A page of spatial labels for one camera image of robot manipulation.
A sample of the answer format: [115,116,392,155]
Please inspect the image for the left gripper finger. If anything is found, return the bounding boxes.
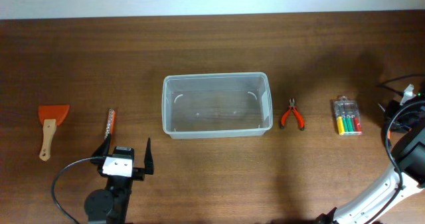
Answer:
[143,138,154,175]
[92,134,112,157]

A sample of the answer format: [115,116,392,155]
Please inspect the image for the clear case coloured screwdrivers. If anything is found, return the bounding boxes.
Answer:
[333,96,363,136]

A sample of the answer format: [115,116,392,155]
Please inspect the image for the orange scraper wooden handle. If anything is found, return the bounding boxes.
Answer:
[38,104,70,162]

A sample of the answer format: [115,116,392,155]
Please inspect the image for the small orange cutting pliers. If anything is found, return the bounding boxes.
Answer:
[280,98,305,131]

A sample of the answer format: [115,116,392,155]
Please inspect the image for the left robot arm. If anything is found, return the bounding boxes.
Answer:
[84,134,154,223]

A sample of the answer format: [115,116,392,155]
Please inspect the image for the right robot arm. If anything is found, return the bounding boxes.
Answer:
[314,100,424,224]

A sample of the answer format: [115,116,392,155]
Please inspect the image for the clear plastic container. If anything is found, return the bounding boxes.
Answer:
[161,72,274,139]

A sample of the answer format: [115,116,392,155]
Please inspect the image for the orange screwdriver bit holder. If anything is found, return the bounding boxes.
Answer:
[104,108,116,139]

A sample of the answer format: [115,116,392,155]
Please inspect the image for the left black camera cable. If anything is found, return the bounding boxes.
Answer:
[50,156,106,224]

